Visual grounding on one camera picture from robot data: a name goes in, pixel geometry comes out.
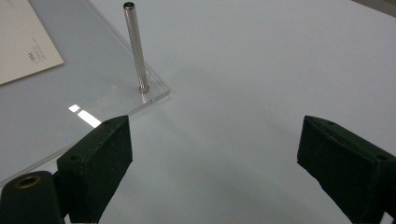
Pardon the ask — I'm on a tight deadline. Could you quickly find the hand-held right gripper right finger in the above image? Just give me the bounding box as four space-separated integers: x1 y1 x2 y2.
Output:
296 115 396 224

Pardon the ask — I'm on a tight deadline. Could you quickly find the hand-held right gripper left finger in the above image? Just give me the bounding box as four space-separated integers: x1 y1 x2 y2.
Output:
56 115 134 224

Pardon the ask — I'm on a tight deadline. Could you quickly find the beige printed card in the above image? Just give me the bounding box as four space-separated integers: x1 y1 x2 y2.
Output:
0 0 65 86

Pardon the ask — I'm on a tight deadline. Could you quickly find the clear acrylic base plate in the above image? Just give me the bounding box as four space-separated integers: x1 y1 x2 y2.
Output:
0 0 171 188

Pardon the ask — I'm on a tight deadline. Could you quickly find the metal standoff post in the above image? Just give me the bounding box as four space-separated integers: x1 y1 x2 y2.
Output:
122 1 150 94

